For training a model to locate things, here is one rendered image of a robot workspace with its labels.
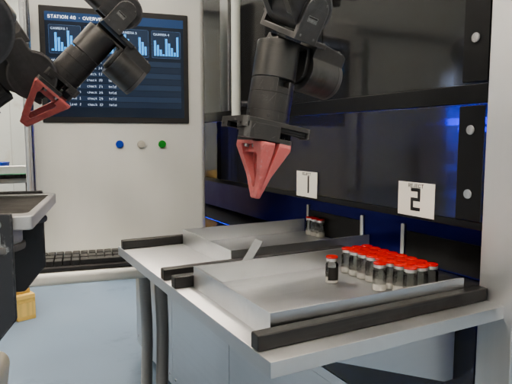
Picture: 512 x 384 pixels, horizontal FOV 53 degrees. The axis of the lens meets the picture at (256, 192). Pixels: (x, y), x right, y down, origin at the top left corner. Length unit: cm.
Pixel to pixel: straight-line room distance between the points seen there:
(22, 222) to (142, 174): 92
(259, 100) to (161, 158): 90
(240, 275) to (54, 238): 76
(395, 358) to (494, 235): 24
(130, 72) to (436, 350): 70
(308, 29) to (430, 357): 54
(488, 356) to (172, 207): 98
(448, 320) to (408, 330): 8
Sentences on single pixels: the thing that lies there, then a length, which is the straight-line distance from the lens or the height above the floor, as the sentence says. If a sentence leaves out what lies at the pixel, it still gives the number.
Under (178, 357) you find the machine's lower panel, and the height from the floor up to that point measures 24.
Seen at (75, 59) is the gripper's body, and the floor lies 126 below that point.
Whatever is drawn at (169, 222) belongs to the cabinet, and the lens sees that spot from 155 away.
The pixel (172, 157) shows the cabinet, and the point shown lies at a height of 107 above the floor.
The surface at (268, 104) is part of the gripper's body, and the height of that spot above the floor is 117.
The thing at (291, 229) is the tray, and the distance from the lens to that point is 134.
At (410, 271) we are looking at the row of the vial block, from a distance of 83.
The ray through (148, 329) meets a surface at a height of 51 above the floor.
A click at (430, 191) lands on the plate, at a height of 104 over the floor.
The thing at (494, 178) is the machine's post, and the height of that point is 107.
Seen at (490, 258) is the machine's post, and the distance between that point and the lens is 86.
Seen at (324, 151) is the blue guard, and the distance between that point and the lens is 114.
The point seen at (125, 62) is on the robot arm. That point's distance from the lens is 95.
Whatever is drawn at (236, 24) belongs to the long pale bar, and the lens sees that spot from 140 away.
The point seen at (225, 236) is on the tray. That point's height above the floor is 89.
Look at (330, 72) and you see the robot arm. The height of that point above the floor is 122.
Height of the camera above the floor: 113
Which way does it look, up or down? 6 degrees down
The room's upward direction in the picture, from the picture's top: straight up
